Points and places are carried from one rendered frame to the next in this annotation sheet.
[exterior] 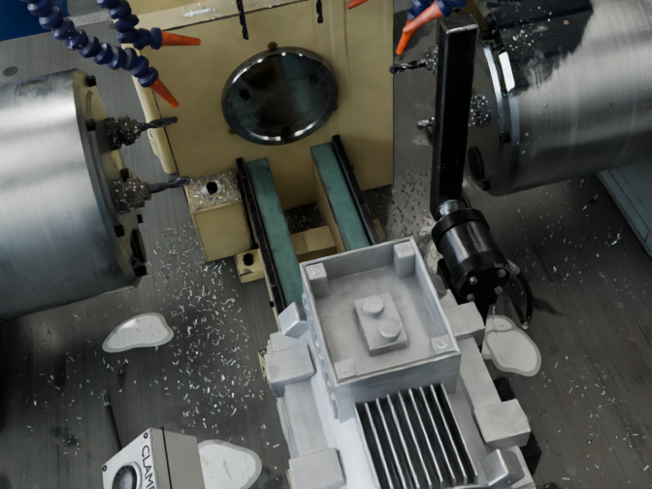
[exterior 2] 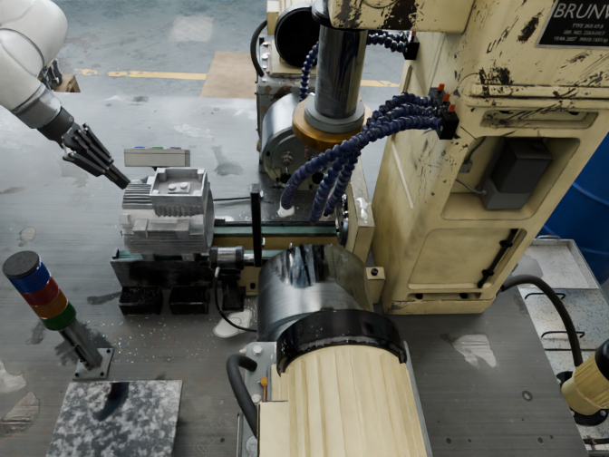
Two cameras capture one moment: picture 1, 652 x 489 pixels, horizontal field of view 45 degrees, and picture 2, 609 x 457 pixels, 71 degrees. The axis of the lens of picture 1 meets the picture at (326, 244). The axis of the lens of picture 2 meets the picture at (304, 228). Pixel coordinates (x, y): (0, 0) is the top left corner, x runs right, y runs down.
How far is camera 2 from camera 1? 106 cm
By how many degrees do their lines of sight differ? 56
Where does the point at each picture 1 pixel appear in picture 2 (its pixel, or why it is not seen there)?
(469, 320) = (180, 227)
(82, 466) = (239, 190)
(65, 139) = (287, 123)
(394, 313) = (178, 190)
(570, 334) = (226, 354)
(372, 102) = not seen: hidden behind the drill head
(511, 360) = (223, 324)
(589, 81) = (268, 290)
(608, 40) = (282, 295)
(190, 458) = (177, 162)
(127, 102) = not seen: hidden behind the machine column
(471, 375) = (162, 225)
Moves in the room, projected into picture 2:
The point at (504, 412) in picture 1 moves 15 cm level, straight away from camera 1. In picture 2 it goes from (141, 225) to (189, 253)
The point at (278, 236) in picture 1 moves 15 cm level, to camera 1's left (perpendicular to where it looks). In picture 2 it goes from (290, 229) to (297, 195)
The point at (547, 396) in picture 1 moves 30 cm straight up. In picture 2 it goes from (201, 332) to (183, 265)
